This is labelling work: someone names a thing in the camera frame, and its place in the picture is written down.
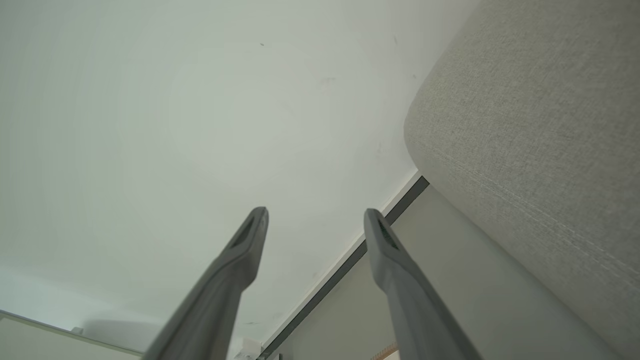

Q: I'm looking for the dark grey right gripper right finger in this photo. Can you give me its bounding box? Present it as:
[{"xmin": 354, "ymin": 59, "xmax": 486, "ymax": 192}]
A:
[{"xmin": 363, "ymin": 208, "xmax": 483, "ymax": 360}]

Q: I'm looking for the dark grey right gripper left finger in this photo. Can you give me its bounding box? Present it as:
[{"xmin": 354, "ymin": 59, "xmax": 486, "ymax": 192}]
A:
[{"xmin": 142, "ymin": 206, "xmax": 270, "ymax": 360}]

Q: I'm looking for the light grey fabric sofa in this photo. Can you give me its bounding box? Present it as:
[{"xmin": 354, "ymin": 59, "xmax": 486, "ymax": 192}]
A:
[{"xmin": 403, "ymin": 0, "xmax": 640, "ymax": 360}]

